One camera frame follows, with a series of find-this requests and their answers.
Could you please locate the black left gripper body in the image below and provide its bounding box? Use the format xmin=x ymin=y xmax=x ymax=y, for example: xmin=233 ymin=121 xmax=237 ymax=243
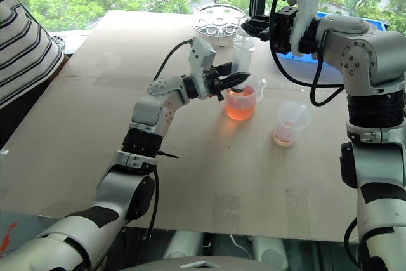
xmin=204 ymin=67 xmax=225 ymax=102

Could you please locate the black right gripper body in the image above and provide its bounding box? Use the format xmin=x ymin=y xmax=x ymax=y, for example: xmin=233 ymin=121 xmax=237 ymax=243
xmin=268 ymin=5 xmax=301 ymax=55

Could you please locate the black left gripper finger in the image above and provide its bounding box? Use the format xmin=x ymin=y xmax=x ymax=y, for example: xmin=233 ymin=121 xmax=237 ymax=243
xmin=213 ymin=62 xmax=234 ymax=77
xmin=218 ymin=72 xmax=252 ymax=93

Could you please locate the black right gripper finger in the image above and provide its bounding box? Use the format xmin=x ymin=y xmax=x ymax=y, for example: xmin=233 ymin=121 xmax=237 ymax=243
xmin=240 ymin=23 xmax=272 ymax=43
xmin=243 ymin=18 xmax=272 ymax=29

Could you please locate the clear plastic syringe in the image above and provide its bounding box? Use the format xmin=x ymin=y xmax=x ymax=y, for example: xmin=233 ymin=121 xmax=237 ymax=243
xmin=232 ymin=24 xmax=256 ymax=95

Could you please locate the small clear plastic measuring cup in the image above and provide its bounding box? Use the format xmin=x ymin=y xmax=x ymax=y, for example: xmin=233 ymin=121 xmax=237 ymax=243
xmin=272 ymin=100 xmax=313 ymax=147

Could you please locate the round metal steamer plate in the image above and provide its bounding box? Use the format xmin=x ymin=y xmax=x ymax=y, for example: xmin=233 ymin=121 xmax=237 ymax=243
xmin=192 ymin=3 xmax=247 ymax=47

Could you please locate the blue plastic bin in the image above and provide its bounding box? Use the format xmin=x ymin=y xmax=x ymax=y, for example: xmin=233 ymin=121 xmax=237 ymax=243
xmin=278 ymin=10 xmax=390 ymax=68

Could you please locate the white rounded cylinder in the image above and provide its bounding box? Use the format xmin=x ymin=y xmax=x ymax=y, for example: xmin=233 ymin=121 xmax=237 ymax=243
xmin=163 ymin=231 xmax=206 ymax=261
xmin=252 ymin=235 xmax=289 ymax=270

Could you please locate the person in striped shirt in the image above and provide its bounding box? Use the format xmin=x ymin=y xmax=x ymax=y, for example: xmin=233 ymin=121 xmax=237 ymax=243
xmin=0 ymin=0 xmax=66 ymax=109

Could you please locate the grey panel with red mark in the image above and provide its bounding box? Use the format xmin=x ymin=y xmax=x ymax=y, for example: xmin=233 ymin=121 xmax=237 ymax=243
xmin=0 ymin=209 xmax=63 ymax=259

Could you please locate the clear handled cup red liquid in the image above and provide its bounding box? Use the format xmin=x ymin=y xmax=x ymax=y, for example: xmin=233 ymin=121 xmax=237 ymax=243
xmin=223 ymin=75 xmax=269 ymax=122

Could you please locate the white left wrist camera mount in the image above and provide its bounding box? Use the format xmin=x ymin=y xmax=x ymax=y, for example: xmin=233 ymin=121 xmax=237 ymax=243
xmin=188 ymin=37 xmax=217 ymax=100

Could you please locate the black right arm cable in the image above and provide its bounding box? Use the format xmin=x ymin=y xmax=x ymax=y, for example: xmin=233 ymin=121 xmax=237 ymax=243
xmin=268 ymin=0 xmax=346 ymax=107
xmin=344 ymin=218 xmax=365 ymax=268

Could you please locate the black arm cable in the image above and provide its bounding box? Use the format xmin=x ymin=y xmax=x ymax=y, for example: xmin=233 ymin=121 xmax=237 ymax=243
xmin=268 ymin=0 xmax=346 ymax=107
xmin=152 ymin=39 xmax=195 ymax=81
xmin=144 ymin=168 xmax=160 ymax=242
xmin=344 ymin=218 xmax=365 ymax=268

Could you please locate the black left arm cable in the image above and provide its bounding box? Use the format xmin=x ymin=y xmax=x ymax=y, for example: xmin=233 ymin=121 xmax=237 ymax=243
xmin=144 ymin=168 xmax=160 ymax=242
xmin=152 ymin=39 xmax=195 ymax=81

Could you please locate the black cable tie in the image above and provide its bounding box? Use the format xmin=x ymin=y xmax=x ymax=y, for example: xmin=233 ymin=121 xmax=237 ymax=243
xmin=157 ymin=150 xmax=180 ymax=160

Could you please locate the metal wire rack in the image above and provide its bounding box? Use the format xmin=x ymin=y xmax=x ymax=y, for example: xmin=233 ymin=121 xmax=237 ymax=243
xmin=50 ymin=34 xmax=66 ymax=51

